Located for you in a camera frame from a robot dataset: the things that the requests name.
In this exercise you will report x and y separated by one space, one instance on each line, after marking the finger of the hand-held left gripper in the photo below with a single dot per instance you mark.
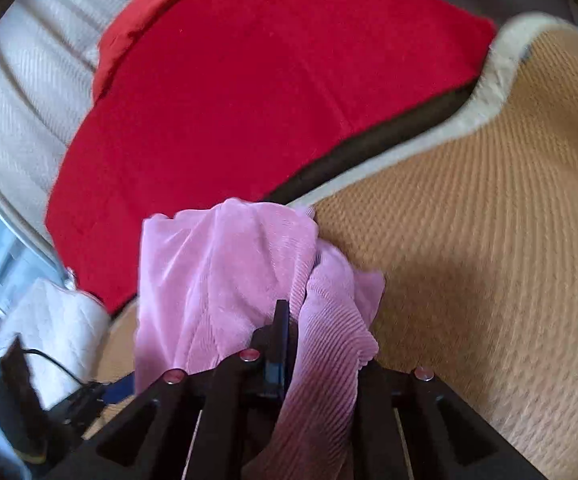
119 390

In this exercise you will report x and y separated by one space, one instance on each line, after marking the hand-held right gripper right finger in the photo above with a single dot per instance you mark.
439 420

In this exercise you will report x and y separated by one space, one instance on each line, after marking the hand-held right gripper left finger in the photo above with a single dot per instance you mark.
276 360

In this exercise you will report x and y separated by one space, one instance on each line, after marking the white quilted pad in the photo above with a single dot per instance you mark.
54 320

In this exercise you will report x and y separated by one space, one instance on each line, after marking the woven bamboo mat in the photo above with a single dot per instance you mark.
469 260

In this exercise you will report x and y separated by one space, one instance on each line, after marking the dark brown sofa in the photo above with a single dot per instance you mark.
379 140

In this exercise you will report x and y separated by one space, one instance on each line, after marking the red blanket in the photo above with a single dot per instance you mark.
249 110

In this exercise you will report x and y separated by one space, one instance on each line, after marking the beige dotted curtain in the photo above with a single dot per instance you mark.
29 85

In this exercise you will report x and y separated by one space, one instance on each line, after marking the red pillow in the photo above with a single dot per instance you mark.
134 25

